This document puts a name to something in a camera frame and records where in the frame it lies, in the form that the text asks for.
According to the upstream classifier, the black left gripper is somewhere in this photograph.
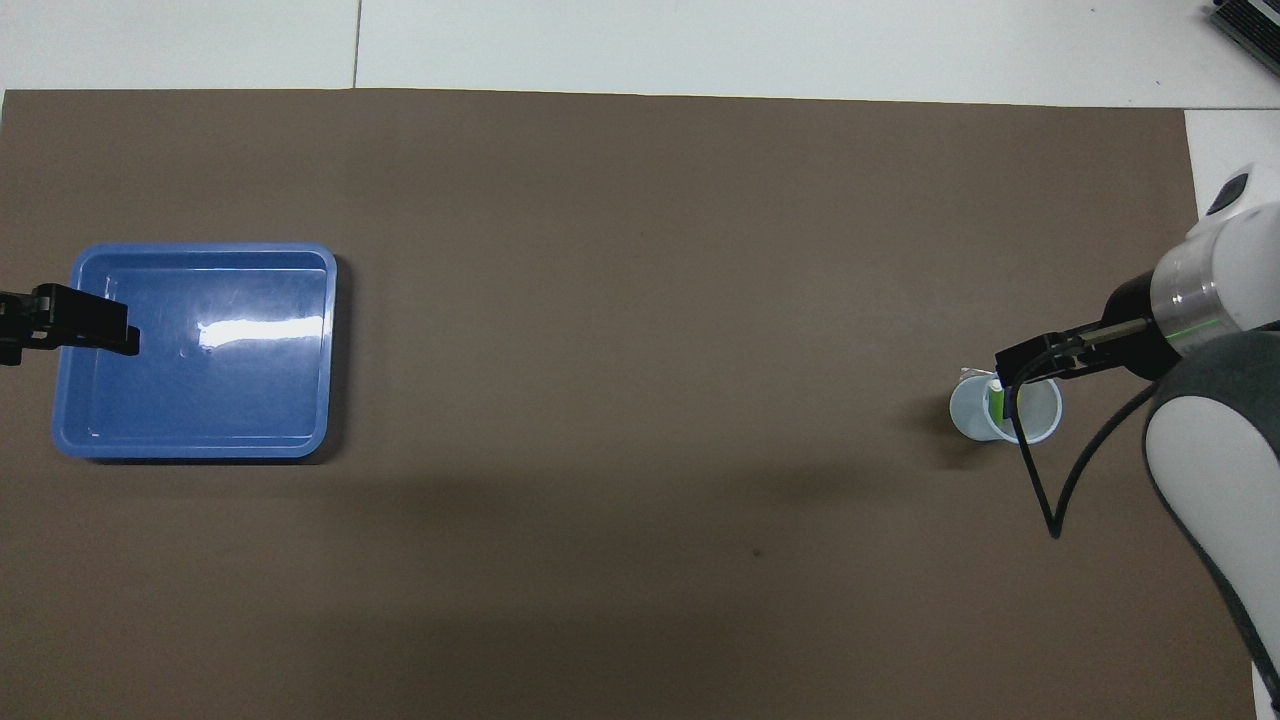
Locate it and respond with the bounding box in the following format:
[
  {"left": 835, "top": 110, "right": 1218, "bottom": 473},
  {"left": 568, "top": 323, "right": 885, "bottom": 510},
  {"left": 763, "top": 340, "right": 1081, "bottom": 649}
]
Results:
[{"left": 0, "top": 284, "right": 142, "bottom": 367}]

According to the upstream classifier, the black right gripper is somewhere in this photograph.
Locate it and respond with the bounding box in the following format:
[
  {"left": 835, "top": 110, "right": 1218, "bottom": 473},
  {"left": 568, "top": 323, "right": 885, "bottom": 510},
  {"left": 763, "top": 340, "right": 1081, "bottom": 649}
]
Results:
[{"left": 995, "top": 272, "right": 1184, "bottom": 389}]

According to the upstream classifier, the blue plastic tray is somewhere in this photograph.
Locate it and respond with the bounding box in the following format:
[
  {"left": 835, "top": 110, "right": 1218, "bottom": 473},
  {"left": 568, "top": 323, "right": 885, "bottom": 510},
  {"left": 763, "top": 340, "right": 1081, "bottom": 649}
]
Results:
[{"left": 52, "top": 243, "right": 338, "bottom": 461}]

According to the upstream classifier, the clear plastic cup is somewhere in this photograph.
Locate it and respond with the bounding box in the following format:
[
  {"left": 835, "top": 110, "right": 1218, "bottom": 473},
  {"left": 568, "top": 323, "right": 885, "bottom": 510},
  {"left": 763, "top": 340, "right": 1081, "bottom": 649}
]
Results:
[{"left": 950, "top": 367, "right": 1064, "bottom": 446}]

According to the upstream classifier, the grey ribbed device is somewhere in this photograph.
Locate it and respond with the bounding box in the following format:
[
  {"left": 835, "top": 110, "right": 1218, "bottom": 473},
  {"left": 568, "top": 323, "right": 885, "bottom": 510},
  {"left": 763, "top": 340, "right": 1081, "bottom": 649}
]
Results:
[{"left": 1207, "top": 0, "right": 1280, "bottom": 63}]

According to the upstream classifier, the brown table mat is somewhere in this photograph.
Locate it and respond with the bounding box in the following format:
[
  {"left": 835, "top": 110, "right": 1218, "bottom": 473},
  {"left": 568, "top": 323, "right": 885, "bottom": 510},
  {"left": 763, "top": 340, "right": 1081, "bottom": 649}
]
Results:
[{"left": 0, "top": 88, "right": 1257, "bottom": 720}]

